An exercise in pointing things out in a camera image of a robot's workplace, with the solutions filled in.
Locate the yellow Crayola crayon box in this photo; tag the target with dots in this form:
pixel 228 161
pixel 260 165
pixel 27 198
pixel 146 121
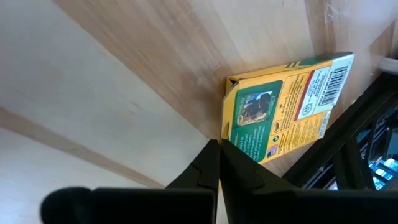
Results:
pixel 280 118

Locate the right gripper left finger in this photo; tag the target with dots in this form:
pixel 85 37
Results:
pixel 155 205

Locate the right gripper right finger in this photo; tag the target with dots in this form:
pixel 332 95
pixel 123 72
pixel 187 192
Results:
pixel 280 205

